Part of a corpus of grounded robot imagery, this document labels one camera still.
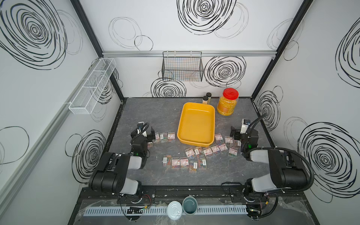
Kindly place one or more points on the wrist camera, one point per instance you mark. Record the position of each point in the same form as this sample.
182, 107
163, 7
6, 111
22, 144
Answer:
142, 127
245, 125

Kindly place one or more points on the teal cup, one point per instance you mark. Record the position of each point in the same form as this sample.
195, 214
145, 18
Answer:
190, 205

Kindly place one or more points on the white slotted cable duct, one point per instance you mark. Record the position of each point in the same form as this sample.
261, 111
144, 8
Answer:
162, 210

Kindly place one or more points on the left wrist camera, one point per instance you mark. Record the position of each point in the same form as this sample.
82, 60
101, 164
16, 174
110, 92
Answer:
142, 127

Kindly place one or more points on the black wire basket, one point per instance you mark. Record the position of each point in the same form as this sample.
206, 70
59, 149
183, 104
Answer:
182, 66

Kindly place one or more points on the red lid corn jar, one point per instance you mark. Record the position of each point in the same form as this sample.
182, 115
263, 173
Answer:
228, 101

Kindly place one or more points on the narrow paper clip box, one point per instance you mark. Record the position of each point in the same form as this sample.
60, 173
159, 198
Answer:
167, 160

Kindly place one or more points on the yellow plastic tray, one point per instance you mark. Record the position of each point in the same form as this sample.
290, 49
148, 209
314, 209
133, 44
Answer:
197, 124

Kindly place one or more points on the paper clip box table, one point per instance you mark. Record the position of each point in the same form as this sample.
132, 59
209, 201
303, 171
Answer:
228, 140
171, 137

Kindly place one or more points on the white mesh wall shelf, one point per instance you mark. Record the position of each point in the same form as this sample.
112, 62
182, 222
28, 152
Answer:
94, 84

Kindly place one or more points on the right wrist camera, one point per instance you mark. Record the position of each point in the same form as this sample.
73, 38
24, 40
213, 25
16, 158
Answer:
245, 125

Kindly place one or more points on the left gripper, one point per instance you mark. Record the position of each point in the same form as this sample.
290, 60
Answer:
148, 137

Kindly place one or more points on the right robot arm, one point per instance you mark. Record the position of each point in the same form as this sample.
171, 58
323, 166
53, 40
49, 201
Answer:
289, 170

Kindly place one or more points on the clear paper clip box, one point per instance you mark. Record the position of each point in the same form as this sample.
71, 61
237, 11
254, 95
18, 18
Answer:
233, 152

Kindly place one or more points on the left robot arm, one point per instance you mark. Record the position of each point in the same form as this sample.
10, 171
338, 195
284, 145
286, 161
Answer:
110, 175

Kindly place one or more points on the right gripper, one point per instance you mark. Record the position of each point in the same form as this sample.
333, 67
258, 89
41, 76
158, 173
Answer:
237, 133

